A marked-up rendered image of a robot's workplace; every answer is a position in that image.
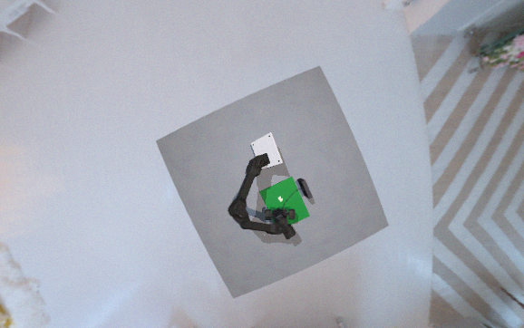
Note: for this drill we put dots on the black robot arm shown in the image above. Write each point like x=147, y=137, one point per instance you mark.
x=237, y=209

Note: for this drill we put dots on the green circuit board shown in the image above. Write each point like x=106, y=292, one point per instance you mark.
x=279, y=194

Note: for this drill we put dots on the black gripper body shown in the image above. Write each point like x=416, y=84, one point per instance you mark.
x=290, y=214

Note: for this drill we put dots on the black square panel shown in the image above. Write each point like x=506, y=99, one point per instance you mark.
x=304, y=188

